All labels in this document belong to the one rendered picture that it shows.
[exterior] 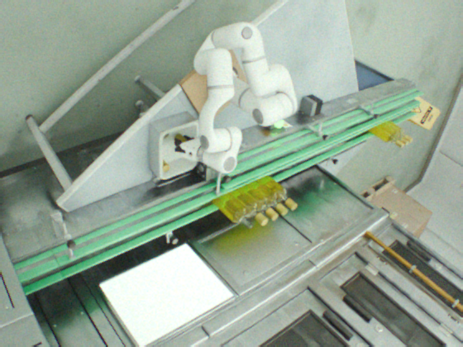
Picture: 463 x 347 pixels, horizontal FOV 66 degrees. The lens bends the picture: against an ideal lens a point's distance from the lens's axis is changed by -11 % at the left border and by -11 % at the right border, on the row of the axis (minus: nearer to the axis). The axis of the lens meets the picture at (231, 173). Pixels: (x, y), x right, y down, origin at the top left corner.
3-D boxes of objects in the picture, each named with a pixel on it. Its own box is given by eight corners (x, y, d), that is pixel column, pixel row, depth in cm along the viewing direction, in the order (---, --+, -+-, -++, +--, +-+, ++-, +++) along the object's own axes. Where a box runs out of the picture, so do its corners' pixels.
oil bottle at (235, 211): (205, 197, 174) (236, 226, 161) (206, 187, 170) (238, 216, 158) (216, 192, 177) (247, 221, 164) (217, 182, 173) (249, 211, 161)
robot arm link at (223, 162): (223, 131, 125) (246, 128, 131) (203, 124, 133) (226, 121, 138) (221, 177, 130) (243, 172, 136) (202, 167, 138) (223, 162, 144)
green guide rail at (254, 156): (214, 165, 165) (226, 176, 161) (215, 163, 165) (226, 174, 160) (414, 89, 260) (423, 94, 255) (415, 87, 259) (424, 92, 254)
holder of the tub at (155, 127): (150, 179, 165) (159, 189, 160) (148, 122, 148) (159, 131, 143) (183, 166, 174) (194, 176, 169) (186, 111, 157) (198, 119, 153)
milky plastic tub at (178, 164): (150, 169, 161) (160, 182, 156) (148, 122, 147) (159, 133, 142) (185, 157, 171) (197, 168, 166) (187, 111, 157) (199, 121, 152)
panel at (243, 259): (95, 287, 143) (140, 356, 124) (94, 282, 141) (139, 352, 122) (269, 204, 192) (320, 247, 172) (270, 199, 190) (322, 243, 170)
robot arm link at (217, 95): (222, 86, 134) (227, 148, 138) (191, 88, 126) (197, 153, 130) (239, 84, 127) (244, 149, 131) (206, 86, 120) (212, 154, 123)
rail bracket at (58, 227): (50, 228, 139) (71, 269, 126) (40, 195, 129) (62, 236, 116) (61, 224, 141) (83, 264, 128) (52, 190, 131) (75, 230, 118)
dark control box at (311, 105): (298, 110, 206) (310, 117, 201) (301, 96, 201) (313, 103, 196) (308, 106, 210) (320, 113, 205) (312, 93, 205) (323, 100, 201)
